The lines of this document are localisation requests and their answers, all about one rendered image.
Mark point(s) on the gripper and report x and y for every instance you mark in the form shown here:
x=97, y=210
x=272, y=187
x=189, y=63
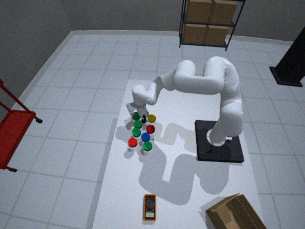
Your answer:
x=143, y=114

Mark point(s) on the brown cardboard box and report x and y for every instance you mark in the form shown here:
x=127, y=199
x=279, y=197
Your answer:
x=234, y=212

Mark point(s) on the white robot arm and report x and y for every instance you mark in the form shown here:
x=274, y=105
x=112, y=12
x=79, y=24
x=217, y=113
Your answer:
x=182, y=78

